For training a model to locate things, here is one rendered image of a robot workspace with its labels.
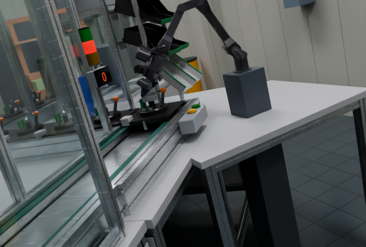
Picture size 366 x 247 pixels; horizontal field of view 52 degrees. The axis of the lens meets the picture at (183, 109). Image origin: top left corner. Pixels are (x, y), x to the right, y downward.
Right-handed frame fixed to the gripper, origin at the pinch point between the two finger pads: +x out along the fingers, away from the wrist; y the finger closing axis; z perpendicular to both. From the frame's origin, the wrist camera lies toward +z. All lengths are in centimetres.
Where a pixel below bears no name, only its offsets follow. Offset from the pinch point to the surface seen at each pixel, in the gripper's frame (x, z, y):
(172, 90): 54, 14, -151
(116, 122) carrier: 17.6, 4.2, 10.2
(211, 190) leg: 7, -47, 37
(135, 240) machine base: 3, -34, 82
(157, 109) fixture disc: 4.1, -9.7, 5.4
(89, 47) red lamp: -13.5, 23.4, 21.1
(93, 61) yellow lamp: -9.0, 19.9, 21.1
